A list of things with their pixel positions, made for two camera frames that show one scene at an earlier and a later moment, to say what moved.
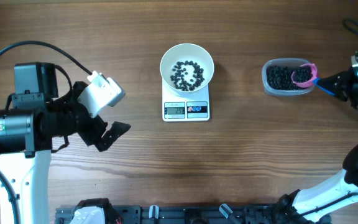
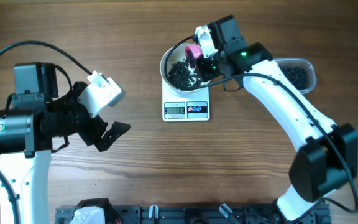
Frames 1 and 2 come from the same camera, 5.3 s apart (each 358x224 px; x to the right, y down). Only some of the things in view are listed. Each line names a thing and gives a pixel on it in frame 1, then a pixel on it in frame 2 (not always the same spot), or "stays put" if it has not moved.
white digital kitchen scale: (179, 106) stays put
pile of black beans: (279, 77) stays put
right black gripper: (343, 89) → (204, 73)
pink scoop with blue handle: (306, 76) → (193, 52)
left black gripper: (93, 135) stays put
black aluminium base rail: (239, 213) stays put
